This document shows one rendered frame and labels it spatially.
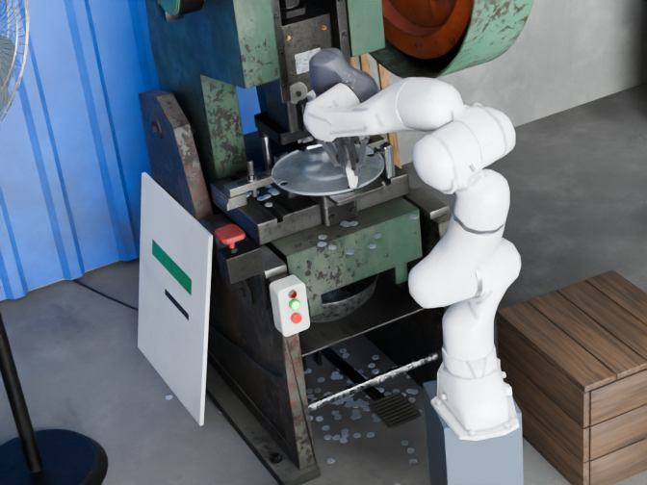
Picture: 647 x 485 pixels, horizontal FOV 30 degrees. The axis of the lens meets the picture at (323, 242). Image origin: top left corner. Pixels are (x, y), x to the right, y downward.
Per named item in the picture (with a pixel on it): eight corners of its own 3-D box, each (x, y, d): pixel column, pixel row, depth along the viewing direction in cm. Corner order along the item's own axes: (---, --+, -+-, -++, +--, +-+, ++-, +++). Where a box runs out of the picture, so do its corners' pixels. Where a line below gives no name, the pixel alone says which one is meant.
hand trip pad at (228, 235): (250, 260, 293) (246, 232, 289) (228, 268, 291) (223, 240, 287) (239, 248, 298) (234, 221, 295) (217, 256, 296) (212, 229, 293)
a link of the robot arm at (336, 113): (427, 66, 247) (351, 63, 274) (358, 114, 241) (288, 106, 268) (449, 113, 251) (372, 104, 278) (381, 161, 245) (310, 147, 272)
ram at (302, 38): (349, 122, 307) (338, 11, 293) (297, 139, 302) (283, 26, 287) (318, 102, 321) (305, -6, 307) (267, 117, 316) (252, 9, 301)
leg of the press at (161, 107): (323, 475, 326) (283, 178, 281) (284, 492, 321) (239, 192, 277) (191, 323, 398) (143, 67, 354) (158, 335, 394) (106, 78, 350)
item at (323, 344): (425, 309, 336) (425, 307, 336) (288, 363, 320) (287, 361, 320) (350, 248, 369) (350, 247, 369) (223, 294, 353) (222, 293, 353)
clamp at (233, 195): (285, 191, 318) (280, 156, 313) (227, 211, 312) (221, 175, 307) (274, 183, 323) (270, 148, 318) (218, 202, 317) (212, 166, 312)
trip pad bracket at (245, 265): (271, 311, 303) (262, 242, 293) (237, 323, 299) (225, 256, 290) (261, 300, 308) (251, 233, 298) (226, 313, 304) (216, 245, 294)
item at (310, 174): (253, 165, 316) (253, 163, 316) (349, 136, 327) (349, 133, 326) (303, 207, 293) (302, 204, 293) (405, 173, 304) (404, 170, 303)
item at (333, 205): (389, 231, 306) (385, 183, 299) (341, 248, 300) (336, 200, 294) (342, 194, 325) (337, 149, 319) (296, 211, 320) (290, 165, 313)
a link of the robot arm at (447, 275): (516, 225, 243) (435, 251, 237) (494, 299, 262) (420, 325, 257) (489, 187, 249) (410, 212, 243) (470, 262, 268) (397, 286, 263)
